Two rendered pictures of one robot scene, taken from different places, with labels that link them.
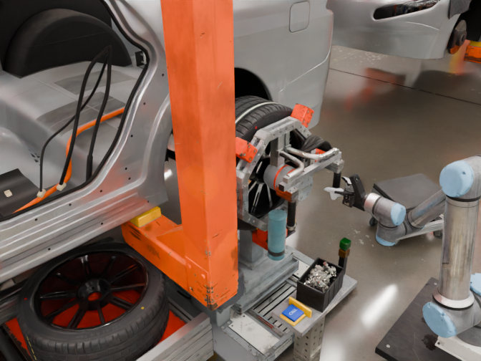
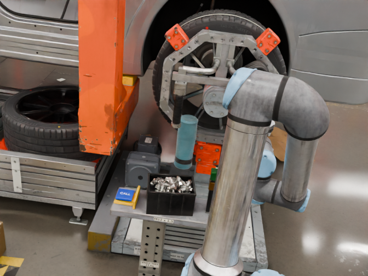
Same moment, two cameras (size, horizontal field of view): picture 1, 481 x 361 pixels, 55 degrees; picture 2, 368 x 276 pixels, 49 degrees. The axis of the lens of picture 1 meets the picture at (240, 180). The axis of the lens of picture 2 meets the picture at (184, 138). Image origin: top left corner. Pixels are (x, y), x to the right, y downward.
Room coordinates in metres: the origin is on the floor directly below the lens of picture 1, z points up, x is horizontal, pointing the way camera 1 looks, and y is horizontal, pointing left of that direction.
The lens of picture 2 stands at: (0.58, -1.38, 1.53)
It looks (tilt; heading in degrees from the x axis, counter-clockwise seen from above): 28 degrees down; 46
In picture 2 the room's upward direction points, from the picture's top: 7 degrees clockwise
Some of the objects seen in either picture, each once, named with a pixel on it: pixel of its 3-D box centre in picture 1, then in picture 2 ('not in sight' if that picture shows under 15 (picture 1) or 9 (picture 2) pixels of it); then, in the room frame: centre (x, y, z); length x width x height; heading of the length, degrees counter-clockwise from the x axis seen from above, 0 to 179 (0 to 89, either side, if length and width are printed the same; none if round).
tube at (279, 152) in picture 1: (284, 158); (201, 58); (1.77, -0.19, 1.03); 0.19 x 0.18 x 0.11; 45
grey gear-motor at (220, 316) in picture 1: (207, 282); (145, 167); (1.82, 0.18, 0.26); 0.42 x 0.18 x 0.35; 45
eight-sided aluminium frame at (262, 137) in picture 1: (276, 175); (218, 90); (1.93, -0.18, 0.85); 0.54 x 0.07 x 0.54; 135
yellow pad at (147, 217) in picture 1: (142, 212); (124, 76); (1.84, 0.48, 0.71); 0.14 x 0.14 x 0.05; 45
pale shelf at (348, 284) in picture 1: (316, 298); (163, 207); (1.52, -0.34, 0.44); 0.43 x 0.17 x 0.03; 135
